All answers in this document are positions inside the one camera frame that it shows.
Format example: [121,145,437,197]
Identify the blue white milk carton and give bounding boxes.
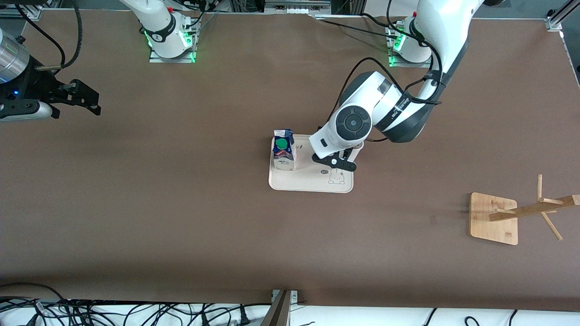
[271,129,296,172]

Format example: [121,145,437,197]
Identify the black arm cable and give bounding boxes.
[16,2,83,71]
[331,0,445,142]

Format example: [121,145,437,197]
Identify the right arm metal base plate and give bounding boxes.
[149,44,196,63]

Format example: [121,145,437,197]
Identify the small metal corner bracket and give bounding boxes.
[272,290,299,305]

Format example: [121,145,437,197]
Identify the wooden mug stand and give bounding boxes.
[469,174,580,246]

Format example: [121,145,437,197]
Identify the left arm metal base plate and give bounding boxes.
[388,53,437,69]

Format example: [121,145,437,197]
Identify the aluminium corner profile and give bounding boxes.
[546,0,580,32]
[0,2,42,19]

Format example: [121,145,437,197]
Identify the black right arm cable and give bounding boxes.
[16,2,83,71]

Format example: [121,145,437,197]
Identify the tangled black cables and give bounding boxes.
[0,283,272,326]

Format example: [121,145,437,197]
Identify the cream rabbit print tray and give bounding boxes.
[269,134,353,194]

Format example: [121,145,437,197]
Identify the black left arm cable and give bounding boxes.
[331,0,445,142]

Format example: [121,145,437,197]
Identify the aluminium profile post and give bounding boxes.
[261,290,291,326]

